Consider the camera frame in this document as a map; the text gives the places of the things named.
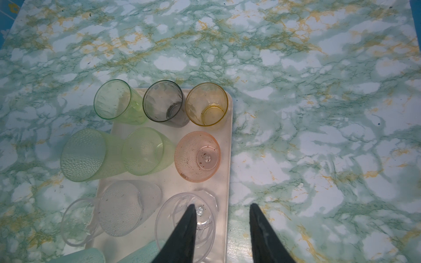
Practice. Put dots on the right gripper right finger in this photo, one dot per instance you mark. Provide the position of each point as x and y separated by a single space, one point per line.
266 246

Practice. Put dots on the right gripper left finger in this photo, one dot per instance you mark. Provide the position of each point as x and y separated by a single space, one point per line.
180 246

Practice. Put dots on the tall teal cup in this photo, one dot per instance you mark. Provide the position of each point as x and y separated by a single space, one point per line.
146 254
91 255

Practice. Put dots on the clear faceted glass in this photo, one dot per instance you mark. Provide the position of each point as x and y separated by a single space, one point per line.
172 211

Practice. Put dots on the frosted clear textured cup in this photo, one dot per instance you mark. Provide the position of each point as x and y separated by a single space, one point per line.
126 204

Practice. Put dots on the tall teal cup front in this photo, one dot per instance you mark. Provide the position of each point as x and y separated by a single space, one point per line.
91 255

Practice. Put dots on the pink textured cup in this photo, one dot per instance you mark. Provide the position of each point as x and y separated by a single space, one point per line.
197 156

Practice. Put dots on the light green textured cup front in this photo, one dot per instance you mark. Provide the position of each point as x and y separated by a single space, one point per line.
147 151

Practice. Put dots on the light green textured cup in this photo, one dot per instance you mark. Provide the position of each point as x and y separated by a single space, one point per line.
91 155
147 151

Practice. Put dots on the small clear glass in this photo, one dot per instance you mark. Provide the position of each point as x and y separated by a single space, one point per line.
80 222

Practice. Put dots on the amber yellow cup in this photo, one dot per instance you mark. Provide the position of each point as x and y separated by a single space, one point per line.
207 105

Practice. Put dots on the grey smoky cup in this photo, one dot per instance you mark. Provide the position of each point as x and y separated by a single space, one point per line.
164 103

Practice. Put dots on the green transparent cup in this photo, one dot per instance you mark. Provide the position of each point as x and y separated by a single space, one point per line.
117 101

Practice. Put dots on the pink rectangular tray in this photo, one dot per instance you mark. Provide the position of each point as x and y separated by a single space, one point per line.
171 183

